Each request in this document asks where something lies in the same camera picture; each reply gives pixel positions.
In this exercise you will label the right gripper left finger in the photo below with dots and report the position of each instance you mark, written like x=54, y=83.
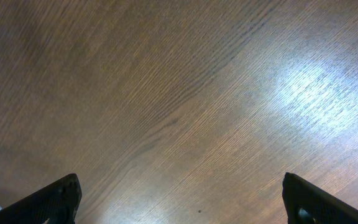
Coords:
x=56, y=203

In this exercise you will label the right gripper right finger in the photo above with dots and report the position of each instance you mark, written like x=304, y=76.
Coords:
x=307, y=203

